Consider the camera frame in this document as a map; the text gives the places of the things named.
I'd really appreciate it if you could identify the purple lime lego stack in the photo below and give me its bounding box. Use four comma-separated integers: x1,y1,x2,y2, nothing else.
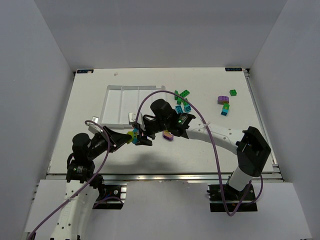
162,130,174,141

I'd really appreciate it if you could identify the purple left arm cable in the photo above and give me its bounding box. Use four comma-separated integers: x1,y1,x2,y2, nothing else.
26,120,113,240

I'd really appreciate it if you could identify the purple green teal lego stack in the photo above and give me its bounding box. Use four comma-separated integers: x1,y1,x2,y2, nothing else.
221,103,230,116

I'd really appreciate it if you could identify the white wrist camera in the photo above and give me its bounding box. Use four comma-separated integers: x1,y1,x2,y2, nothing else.
87,116,103,134
128,112,145,131

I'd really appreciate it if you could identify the purple arch lego brick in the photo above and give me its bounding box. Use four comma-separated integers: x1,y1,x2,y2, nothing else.
217,95,230,105

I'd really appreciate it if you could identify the teal long lego brick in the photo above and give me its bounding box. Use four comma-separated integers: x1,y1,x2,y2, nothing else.
175,105,184,114

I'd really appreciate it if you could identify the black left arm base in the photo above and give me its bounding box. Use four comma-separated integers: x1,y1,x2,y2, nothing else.
93,175,127,210

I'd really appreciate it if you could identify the green lego brick lower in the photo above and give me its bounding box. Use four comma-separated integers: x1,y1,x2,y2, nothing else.
176,97,188,106

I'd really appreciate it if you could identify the black corner label right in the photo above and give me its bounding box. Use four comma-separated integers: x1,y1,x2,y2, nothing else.
224,67,243,72

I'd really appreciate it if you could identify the green lego brick upper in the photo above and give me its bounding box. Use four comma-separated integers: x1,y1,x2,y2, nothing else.
179,89,190,98

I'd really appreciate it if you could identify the lime green lego brick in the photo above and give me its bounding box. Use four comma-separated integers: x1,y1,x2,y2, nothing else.
127,131,135,144

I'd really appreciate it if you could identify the green slanted lego brick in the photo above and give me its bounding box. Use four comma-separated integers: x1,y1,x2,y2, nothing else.
174,90,180,101

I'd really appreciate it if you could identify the teal small lego brick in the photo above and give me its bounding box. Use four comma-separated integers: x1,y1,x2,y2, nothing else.
184,104,192,113

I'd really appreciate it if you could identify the teal oval flower lego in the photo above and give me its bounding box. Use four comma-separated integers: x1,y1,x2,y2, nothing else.
132,128,140,145

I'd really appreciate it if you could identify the white divided sorting tray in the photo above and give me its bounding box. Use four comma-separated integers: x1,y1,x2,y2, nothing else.
98,85,166,129

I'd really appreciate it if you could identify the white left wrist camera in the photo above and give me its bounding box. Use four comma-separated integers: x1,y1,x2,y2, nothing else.
87,116,103,134

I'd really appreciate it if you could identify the green small lego cube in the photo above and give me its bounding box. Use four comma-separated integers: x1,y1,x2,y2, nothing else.
229,89,237,96

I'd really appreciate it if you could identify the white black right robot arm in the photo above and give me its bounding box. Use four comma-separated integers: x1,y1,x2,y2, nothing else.
133,99,271,192

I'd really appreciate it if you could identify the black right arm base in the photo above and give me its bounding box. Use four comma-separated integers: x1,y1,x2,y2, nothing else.
207,184,258,213

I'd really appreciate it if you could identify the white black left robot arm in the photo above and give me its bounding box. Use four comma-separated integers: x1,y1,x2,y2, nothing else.
50,126,132,240

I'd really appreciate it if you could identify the black corner label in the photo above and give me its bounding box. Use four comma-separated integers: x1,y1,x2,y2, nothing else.
224,67,243,72
76,69,94,74

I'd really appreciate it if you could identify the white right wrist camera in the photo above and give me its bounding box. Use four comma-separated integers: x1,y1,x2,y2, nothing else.
128,112,145,131

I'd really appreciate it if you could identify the black corner label left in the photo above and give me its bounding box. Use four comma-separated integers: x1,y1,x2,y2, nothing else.
76,69,94,74

